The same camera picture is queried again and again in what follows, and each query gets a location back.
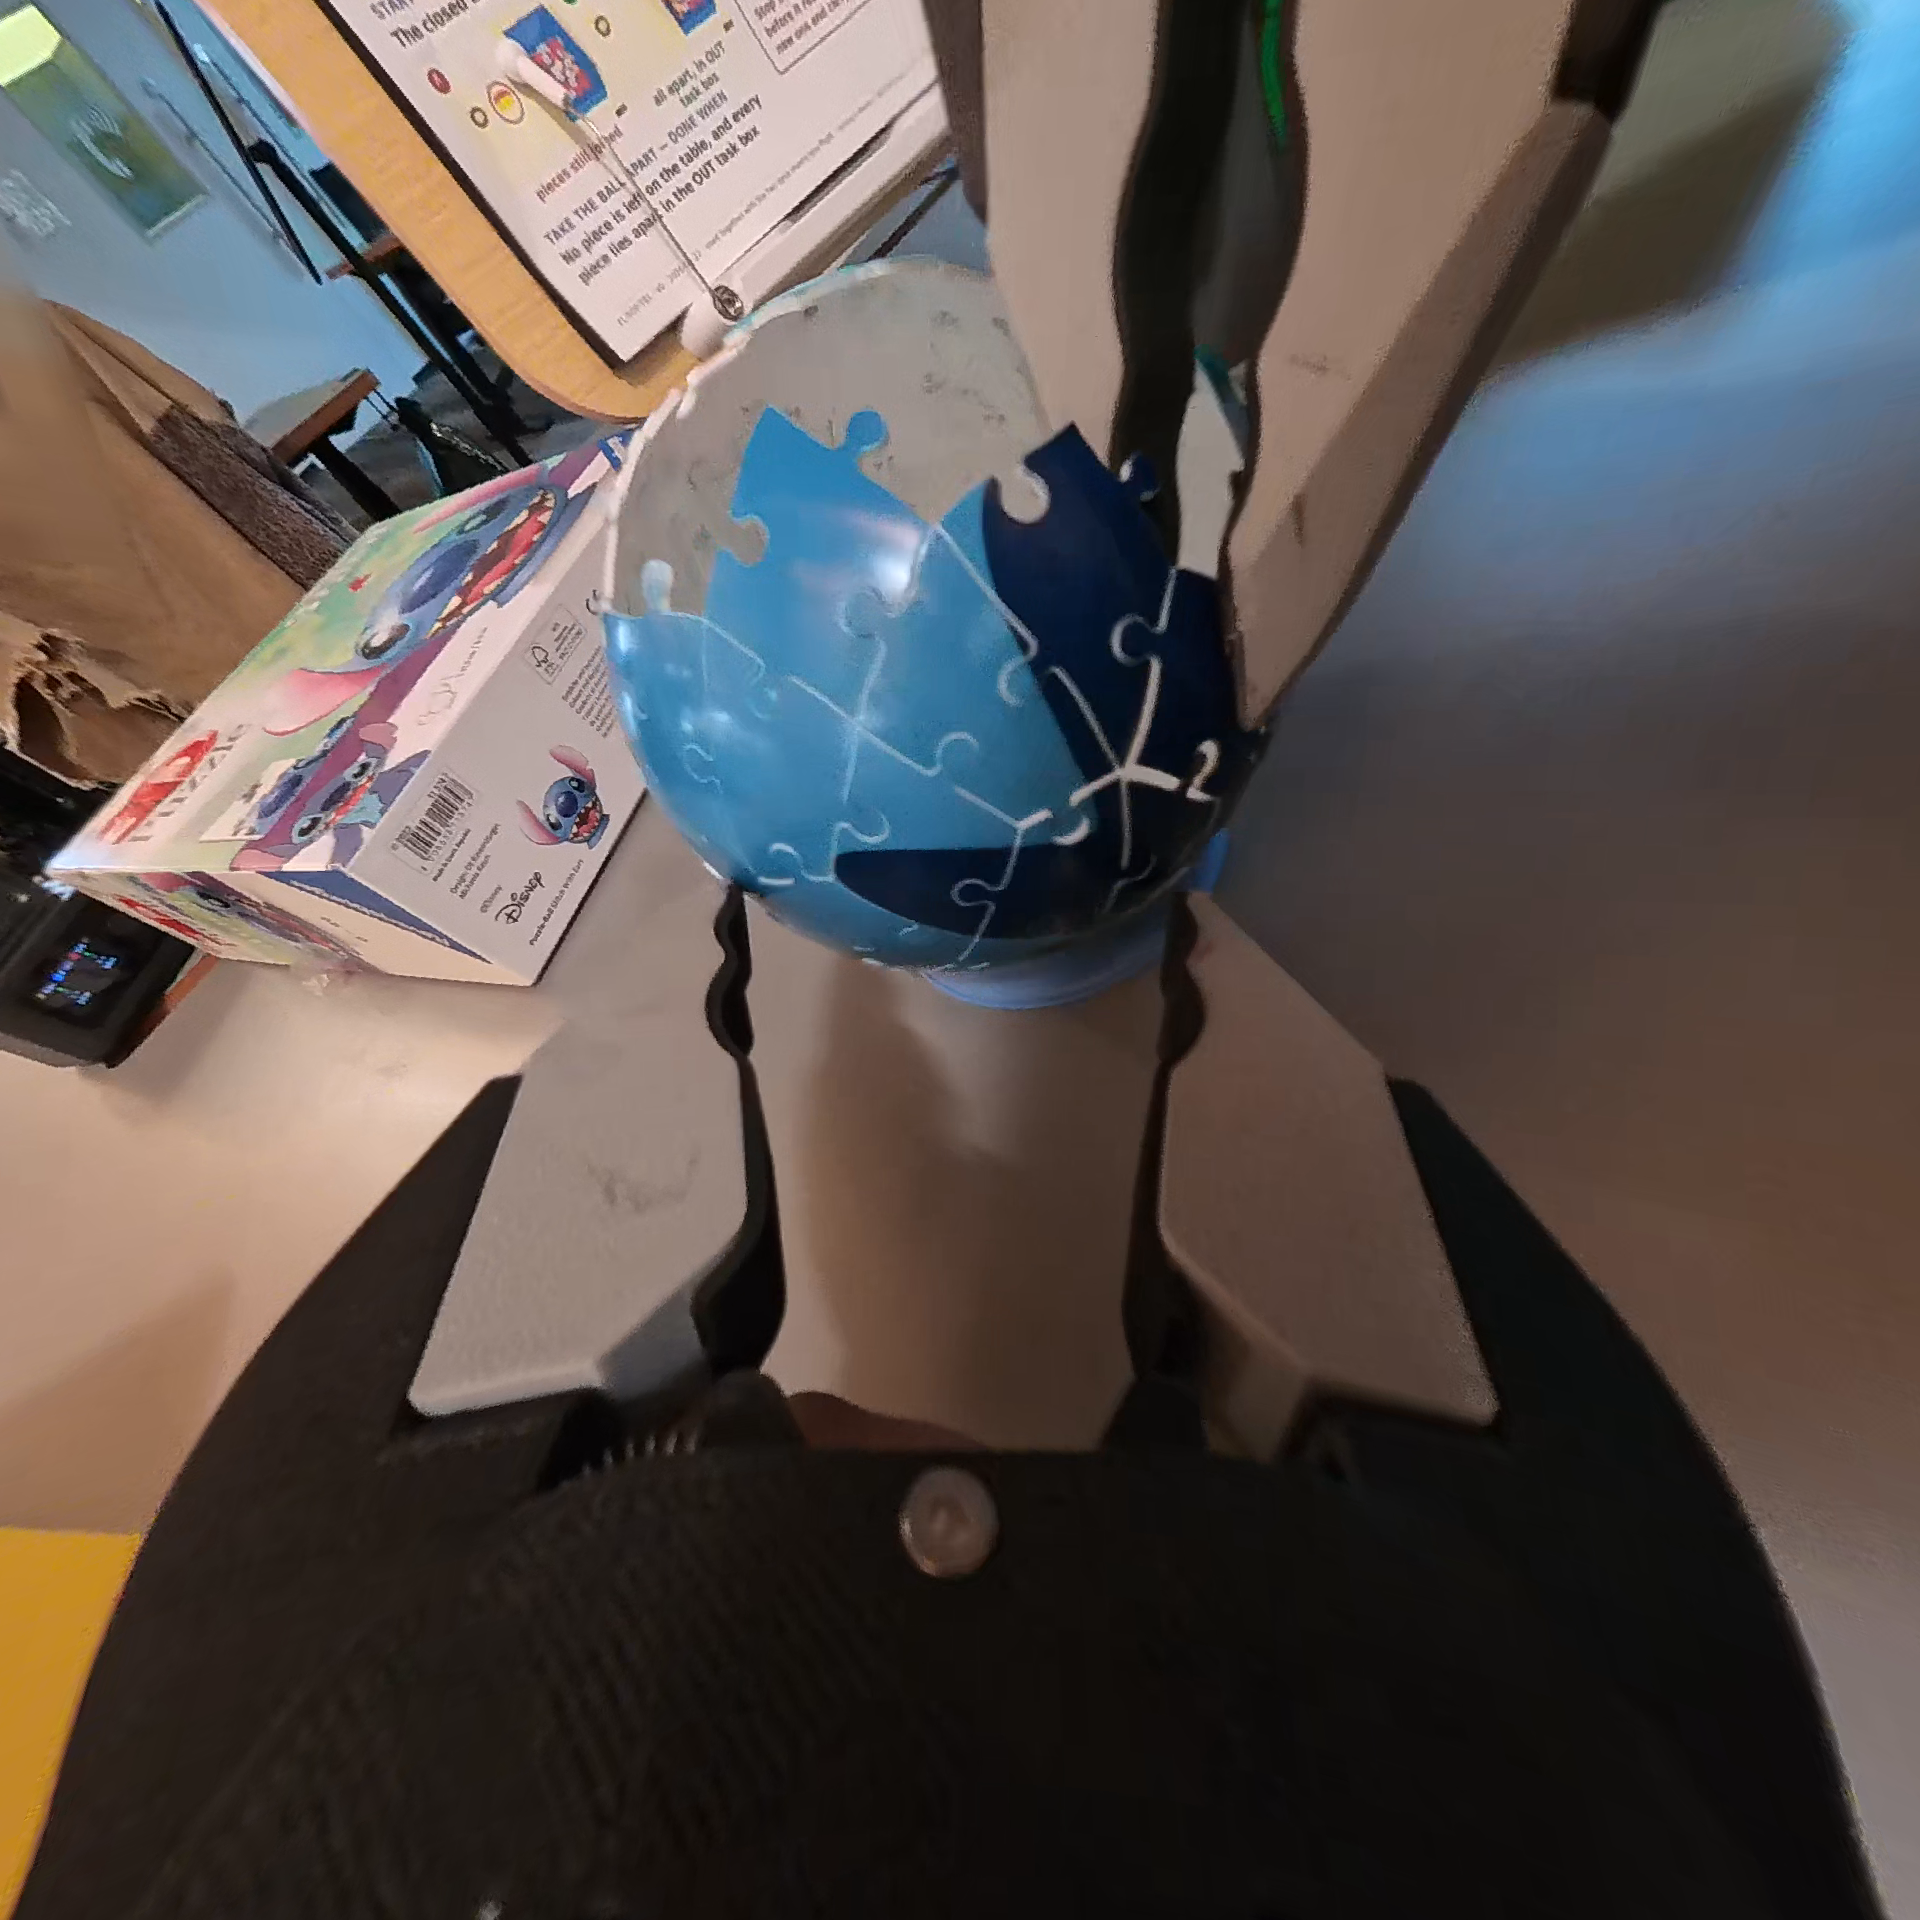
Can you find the black charging case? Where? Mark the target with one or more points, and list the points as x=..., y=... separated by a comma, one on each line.
x=76, y=974

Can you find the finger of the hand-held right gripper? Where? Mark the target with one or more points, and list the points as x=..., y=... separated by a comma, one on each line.
x=1050, y=181
x=1394, y=301

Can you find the yellow plastic bin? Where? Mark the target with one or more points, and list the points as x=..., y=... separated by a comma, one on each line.
x=52, y=1682

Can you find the brown cloth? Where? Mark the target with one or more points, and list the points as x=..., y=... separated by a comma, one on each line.
x=135, y=494

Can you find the printed puzzle box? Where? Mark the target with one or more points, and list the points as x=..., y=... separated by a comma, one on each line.
x=406, y=781

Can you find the blue ball stand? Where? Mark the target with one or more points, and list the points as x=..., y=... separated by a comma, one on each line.
x=1036, y=989

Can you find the green wall poster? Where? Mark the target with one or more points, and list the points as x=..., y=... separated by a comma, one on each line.
x=90, y=135

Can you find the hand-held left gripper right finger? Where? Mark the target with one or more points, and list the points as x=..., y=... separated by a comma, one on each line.
x=1306, y=1231

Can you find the blue puzzle ball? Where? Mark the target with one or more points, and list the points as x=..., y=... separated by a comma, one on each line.
x=868, y=722

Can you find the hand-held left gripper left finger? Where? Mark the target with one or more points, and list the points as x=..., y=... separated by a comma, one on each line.
x=600, y=1231

